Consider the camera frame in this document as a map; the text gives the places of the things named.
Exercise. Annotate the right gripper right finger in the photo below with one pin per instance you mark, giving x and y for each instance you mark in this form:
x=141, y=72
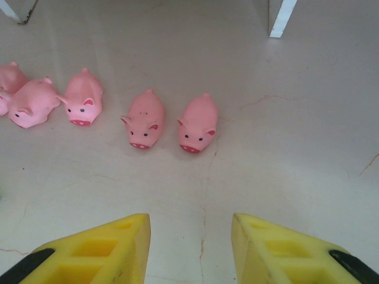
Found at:
x=281, y=257

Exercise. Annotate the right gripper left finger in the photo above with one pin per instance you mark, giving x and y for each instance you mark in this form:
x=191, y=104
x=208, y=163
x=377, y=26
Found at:
x=89, y=257

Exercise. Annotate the pink plastic pig toy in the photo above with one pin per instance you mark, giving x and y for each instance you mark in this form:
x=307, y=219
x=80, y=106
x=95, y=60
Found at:
x=86, y=94
x=32, y=103
x=12, y=77
x=198, y=124
x=145, y=121

